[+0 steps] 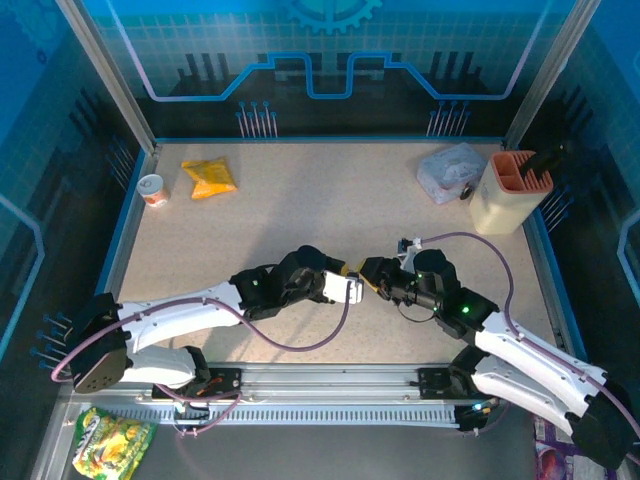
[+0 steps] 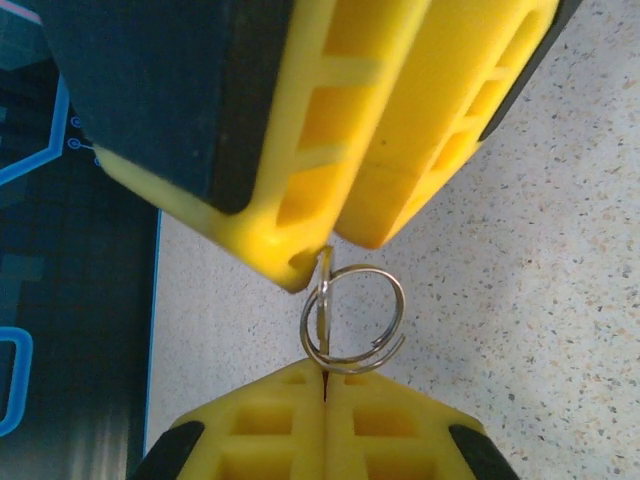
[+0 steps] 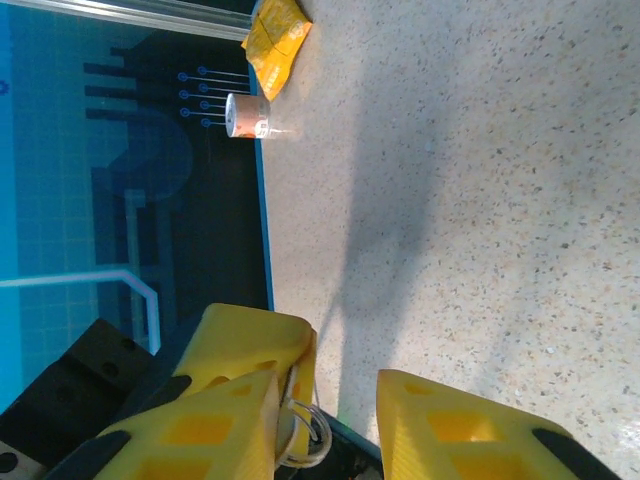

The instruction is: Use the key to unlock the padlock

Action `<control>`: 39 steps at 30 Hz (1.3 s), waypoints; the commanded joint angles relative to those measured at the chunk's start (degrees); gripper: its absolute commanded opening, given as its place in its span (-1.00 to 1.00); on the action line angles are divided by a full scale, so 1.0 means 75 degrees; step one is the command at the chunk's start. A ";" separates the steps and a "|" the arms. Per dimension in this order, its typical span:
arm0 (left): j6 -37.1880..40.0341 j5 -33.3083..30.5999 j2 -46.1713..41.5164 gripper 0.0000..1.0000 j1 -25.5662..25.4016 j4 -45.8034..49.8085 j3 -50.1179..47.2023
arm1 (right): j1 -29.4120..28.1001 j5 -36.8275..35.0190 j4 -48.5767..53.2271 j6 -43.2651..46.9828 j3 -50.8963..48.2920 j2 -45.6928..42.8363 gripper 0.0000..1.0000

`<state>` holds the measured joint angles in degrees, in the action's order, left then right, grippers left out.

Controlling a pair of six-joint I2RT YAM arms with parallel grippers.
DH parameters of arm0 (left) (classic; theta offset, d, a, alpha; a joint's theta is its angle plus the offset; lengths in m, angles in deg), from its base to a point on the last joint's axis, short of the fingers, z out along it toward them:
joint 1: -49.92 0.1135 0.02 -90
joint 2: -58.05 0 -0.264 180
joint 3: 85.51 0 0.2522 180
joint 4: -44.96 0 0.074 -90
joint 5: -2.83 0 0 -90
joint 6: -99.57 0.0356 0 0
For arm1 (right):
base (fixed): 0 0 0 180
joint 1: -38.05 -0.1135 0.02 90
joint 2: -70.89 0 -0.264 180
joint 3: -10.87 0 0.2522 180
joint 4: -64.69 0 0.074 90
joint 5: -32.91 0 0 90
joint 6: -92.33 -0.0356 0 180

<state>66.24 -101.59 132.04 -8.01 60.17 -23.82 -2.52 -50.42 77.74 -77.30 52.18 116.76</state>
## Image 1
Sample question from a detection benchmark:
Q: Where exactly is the beige holder with orange top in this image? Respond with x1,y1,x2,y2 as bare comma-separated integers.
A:
468,149,555,236

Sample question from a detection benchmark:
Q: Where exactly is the yellow crumpled snack packet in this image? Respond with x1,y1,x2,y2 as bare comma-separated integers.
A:
180,156,239,201

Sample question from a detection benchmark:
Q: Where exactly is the small white orange can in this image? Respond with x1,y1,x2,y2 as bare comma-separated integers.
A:
137,173,172,209

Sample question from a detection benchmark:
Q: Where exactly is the purple snack bag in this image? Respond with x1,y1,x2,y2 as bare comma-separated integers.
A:
532,414,621,480

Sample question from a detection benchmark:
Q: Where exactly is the green yellow snack bag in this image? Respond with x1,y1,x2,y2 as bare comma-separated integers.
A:
71,406,159,480

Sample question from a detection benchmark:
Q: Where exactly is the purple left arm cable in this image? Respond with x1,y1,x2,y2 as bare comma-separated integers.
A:
49,284,351,384

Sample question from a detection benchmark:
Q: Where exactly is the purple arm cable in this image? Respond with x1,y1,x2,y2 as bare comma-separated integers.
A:
419,231,640,466
49,284,351,384

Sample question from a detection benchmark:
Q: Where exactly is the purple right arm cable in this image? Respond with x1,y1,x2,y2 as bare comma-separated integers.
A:
419,231,640,466

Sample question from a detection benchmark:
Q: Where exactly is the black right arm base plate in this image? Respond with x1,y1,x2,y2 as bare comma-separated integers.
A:
417,367,507,401

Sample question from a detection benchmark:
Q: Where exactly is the aluminium mounting rail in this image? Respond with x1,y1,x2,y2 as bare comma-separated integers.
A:
63,362,506,404

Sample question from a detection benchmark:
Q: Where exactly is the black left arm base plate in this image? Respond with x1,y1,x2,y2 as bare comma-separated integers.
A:
151,367,244,401

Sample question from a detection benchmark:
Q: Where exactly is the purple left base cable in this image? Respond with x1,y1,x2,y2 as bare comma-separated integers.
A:
154,382,246,439

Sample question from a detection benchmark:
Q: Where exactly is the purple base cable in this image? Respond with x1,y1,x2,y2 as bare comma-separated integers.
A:
154,382,246,439
469,397,514,437

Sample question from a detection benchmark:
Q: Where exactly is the slotted grey cable duct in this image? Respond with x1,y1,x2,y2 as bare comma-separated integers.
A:
99,402,461,427

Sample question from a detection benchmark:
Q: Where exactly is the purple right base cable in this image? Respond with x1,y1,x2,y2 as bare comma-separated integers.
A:
469,397,514,437

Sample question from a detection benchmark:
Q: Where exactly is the black utensil handle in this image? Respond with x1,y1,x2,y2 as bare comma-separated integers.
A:
519,139,574,179

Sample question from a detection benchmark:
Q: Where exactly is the aluminium frame post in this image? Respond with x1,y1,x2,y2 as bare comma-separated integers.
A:
53,0,160,155
501,0,602,151

